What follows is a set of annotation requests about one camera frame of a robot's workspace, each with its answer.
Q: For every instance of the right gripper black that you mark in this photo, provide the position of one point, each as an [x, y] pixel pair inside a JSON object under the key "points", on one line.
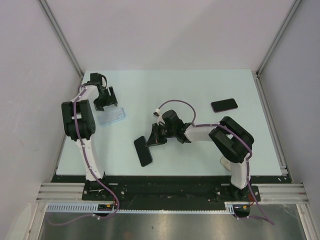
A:
{"points": [[152, 140]]}

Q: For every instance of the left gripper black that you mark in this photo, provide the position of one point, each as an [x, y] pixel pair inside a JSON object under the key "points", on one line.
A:
{"points": [[110, 100]]}

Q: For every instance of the light blue phone case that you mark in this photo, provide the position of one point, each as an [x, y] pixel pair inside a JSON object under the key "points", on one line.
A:
{"points": [[111, 116]]}

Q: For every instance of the teal cased black phone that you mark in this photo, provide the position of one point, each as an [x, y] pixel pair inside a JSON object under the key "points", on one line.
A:
{"points": [[143, 152]]}

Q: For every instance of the beige phone case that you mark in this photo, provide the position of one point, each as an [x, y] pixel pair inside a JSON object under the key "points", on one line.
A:
{"points": [[226, 164]]}

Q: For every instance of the pink phone black screen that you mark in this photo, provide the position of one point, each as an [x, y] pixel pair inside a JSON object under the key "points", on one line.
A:
{"points": [[224, 105]]}

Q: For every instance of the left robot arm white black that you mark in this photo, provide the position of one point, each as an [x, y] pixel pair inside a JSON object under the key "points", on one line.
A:
{"points": [[79, 122]]}

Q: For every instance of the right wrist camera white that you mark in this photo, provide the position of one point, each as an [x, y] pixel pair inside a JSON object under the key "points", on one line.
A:
{"points": [[160, 121]]}

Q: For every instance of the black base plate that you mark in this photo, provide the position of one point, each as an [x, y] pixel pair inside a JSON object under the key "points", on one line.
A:
{"points": [[163, 192]]}

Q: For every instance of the left aluminium frame post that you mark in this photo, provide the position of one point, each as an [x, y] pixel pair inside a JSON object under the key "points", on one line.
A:
{"points": [[48, 13]]}

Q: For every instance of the aluminium frame post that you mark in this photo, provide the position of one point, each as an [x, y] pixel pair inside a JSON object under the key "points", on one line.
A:
{"points": [[48, 13], [279, 35]]}

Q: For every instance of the slotted white cable duct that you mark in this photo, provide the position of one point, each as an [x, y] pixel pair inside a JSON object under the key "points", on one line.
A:
{"points": [[101, 208]]}

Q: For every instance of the aluminium front rail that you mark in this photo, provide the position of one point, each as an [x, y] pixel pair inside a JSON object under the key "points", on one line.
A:
{"points": [[282, 193]]}

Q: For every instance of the right aluminium frame post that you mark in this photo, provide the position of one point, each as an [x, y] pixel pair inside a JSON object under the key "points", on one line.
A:
{"points": [[279, 35]]}

